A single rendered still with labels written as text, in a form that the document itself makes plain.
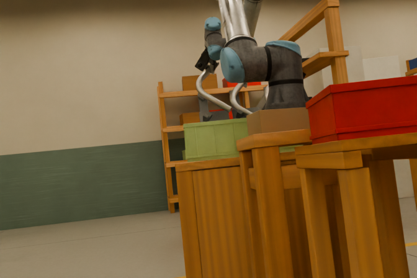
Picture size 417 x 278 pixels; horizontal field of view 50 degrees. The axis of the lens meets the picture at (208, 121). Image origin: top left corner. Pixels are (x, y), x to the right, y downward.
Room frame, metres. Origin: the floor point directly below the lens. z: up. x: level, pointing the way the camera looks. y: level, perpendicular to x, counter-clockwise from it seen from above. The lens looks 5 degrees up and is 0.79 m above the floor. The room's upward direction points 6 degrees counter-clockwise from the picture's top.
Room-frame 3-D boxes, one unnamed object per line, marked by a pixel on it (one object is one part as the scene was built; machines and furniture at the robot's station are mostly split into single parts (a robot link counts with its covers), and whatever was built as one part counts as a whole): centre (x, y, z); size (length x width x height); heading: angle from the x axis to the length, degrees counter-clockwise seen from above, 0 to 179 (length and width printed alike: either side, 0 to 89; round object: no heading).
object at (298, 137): (1.49, -0.27, 0.83); 0.32 x 0.32 x 0.04; 6
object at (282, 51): (1.49, -0.27, 1.09); 0.13 x 0.12 x 0.14; 99
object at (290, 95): (1.49, -0.27, 0.97); 0.15 x 0.15 x 0.10
